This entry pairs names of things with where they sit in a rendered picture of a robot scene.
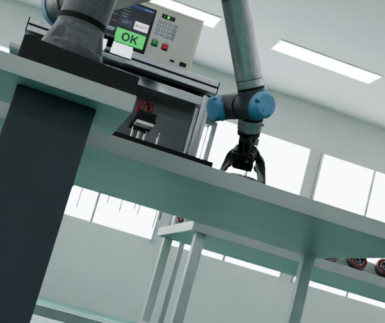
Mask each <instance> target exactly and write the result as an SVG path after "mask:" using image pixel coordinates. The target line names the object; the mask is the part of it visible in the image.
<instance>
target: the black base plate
mask: <svg viewBox="0 0 385 323"><path fill-rule="evenodd" d="M112 135H113V136H116V137H119V138H123V139H126V140H129V141H132V142H135V143H137V144H142V145H145V146H147V147H151V148H153V149H157V150H160V151H163V152H166V153H169V154H173V155H176V156H179V157H182V158H186V159H188V160H191V161H194V162H197V163H201V164H204V165H207V166H210V167H212V166H213V162H210V161H207V160H203V159H201V158H197V157H194V156H191V155H189V154H185V153H181V152H179V151H175V150H173V149H169V148H167V147H163V146H160V145H157V144H154V143H151V142H147V141H145V140H141V139H139V138H135V137H132V136H129V135H125V134H123V133H119V132H117V131H115V132H114V134H112Z"/></svg>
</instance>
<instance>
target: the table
mask: <svg viewBox="0 0 385 323"><path fill-rule="evenodd" d="M175 222H176V224H174V225H171V226H165V227H162V228H159V230H158V234H157V236H160V237H163V241H162V244H161V248H160V252H159V255H158V259H157V262H156V266H155V269H154V273H153V275H152V280H151V284H150V287H149V291H148V294H147V298H146V301H145V305H144V307H143V312H142V316H141V319H140V323H150V321H151V317H152V313H153V309H154V305H155V302H156V298H157V296H158V291H159V289H160V285H161V280H162V277H163V273H164V270H165V266H166V263H167V259H168V255H169V252H170V248H171V245H172V241H176V242H180V243H182V244H186V245H190V246H191V247H190V252H189V254H188V259H187V261H186V266H185V268H184V273H183V277H182V280H181V284H180V287H179V291H178V295H177V299H176V303H175V306H174V310H173V313H172V317H171V320H170V323H183V320H184V316H185V313H186V309H187V306H188V301H189V298H190V294H191V291H192V286H193V282H194V279H195V275H196V272H197V268H198V265H199V260H200V258H201V253H202V250H203V249H204V250H206V251H210V252H213V253H217V254H221V255H223V256H227V257H230V258H234V259H237V260H240V261H244V262H247V263H251V264H254V265H257V266H260V267H264V268H267V269H271V270H274V271H278V272H282V273H284V274H288V275H291V276H295V277H296V273H297V269H298V265H299V261H300V255H301V254H299V253H295V252H293V251H289V250H286V249H282V248H280V247H276V246H273V245H269V244H266V243H263V242H259V241H256V240H253V239H250V238H246V237H244V236H240V235H235V234H233V233H230V232H226V231H223V230H220V229H217V228H213V227H210V226H206V225H204V224H199V223H197V222H193V221H190V220H188V222H184V219H183V218H181V217H176V216H175ZM339 259H340V258H323V259H321V258H315V263H314V266H313V271H312V274H311V279H310V281H312V282H314V283H318V284H321V285H325V286H329V287H331V288H335V289H338V290H342V291H345V292H348V293H352V294H356V295H359V296H362V297H365V298H369V299H373V300H375V301H379V302H383V303H385V258H381V259H379V260H378V261H377V262H376V263H375V265H374V269H375V271H376V273H377V274H378V276H377V275H375V274H371V273H368V272H364V271H362V270H364V269H365V268H366V267H367V265H368V260H367V258H346V261H347V264H348V265H349V267H348V266H345V265H341V264H339V263H336V262H337V261H338V260H339ZM358 264H359V265H358Z"/></svg>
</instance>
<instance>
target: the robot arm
mask: <svg viewBox="0 0 385 323"><path fill-rule="evenodd" d="M148 1H152V0H41V3H40V5H41V11H42V15H43V16H44V19H45V20H46V21H47V23H48V24H50V25H51V26H52V27H51V28H50V29H49V31H48V32H47V33H46V34H45V35H44V36H43V38H42V40H43V41H45V42H48V43H50V44H53V45H56V46H58V47H61V48H64V49H66V50H69V51H72V52H73V53H77V54H80V55H81V56H85V57H87V58H89V59H92V60H95V61H97V62H100V63H102V54H103V39H104V36H105V33H106V30H107V28H108V24H109V22H110V19H111V16H112V13H113V11H115V10H119V9H122V8H126V7H129V6H133V5H136V4H141V3H145V2H148ZM221 2H222V9H223V13H224V19H225V26H226V30H227V37H228V41H229V47H230V52H231V58H232V62H233V69H234V75H235V79H236V86H237V90H238V91H237V92H234V93H230V94H222V95H216V96H213V97H210V98H209V99H208V101H207V105H206V109H207V113H208V116H209V118H210V119H211V120H212V121H215V122H218V121H225V120H238V125H237V128H238V130H237V134H238V136H239V140H238V144H236V145H235V147H234V148H233V149H231V150H230V151H229V152H228V153H227V154H226V156H225V159H224V162H223V163H222V166H221V168H220V170H223V171H227V170H228V168H229V167H230V166H232V168H234V169H239V170H244V171H247V172H251V171H252V169H254V172H256V174H257V181H258V182H260V183H264V184H266V169H265V161H264V159H263V157H262V155H261V154H260V151H259V150H258V147H256V146H258V144H259V137H260V133H261V128H262V126H264V125H265V124H263V123H262V122H263V119H267V118H269V117H270V116H271V115H272V114H273V112H274V110H275V99H274V98H273V96H272V94H270V93H269V92H268V87H267V86H266V85H265V84H264V81H263V75H262V70H261V64H260V59H259V53H258V45H257V41H256V34H255V30H254V23H253V19H252V12H251V8H250V1H249V0H221ZM254 162H255V163H256V164H255V165H254V168H253V164H254Z"/></svg>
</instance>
